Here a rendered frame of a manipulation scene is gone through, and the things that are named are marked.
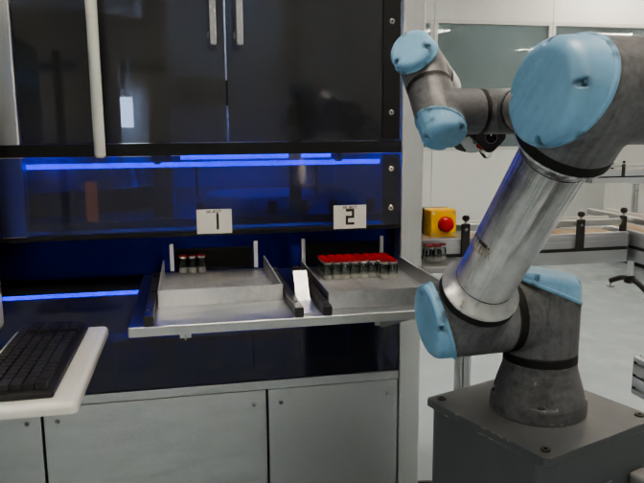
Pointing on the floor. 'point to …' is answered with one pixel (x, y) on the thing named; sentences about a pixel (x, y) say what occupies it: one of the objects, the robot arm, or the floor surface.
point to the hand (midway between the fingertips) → (482, 145)
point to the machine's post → (405, 442)
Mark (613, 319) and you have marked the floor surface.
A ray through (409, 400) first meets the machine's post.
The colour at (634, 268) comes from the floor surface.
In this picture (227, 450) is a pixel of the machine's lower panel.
